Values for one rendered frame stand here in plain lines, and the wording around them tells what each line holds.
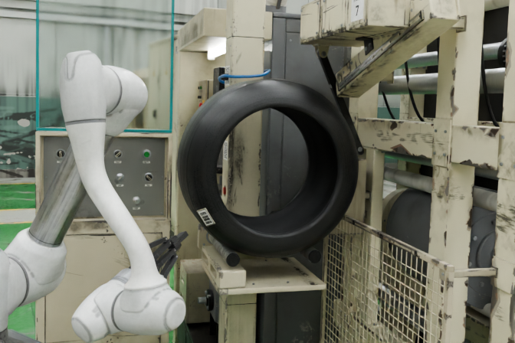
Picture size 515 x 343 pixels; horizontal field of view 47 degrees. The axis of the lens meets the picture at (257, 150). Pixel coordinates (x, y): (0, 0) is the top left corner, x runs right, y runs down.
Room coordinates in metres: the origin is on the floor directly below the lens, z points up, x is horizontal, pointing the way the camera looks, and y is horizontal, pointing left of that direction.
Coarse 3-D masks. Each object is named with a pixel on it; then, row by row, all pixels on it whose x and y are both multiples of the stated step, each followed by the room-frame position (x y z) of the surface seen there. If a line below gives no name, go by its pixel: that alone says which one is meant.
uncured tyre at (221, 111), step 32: (224, 96) 1.89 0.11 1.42; (256, 96) 1.87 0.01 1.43; (288, 96) 1.90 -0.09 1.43; (320, 96) 1.96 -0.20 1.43; (192, 128) 1.91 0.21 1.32; (224, 128) 1.84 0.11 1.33; (320, 128) 2.20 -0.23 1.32; (192, 160) 1.85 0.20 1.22; (320, 160) 2.22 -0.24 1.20; (352, 160) 1.96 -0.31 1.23; (192, 192) 1.85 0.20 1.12; (320, 192) 2.21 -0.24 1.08; (352, 192) 1.98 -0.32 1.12; (224, 224) 1.85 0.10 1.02; (256, 224) 2.17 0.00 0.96; (288, 224) 2.18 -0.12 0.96; (320, 224) 1.93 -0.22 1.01
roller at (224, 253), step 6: (210, 240) 2.17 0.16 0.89; (216, 240) 2.07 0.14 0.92; (216, 246) 2.04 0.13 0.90; (222, 246) 1.99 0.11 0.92; (222, 252) 1.94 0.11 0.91; (228, 252) 1.90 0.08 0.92; (234, 252) 1.89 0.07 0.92; (228, 258) 1.87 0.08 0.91; (234, 258) 1.88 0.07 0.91; (228, 264) 1.88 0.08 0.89; (234, 264) 1.88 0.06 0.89
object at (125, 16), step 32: (64, 0) 2.43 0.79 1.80; (96, 0) 2.46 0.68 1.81; (128, 0) 2.49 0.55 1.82; (160, 0) 2.53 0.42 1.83; (64, 32) 2.43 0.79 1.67; (96, 32) 2.46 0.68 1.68; (128, 32) 2.49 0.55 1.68; (160, 32) 2.53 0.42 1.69; (128, 64) 2.49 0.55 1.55; (160, 64) 2.53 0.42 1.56; (160, 96) 2.53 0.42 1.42; (64, 128) 2.43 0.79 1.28; (128, 128) 2.49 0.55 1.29; (160, 128) 2.53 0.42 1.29
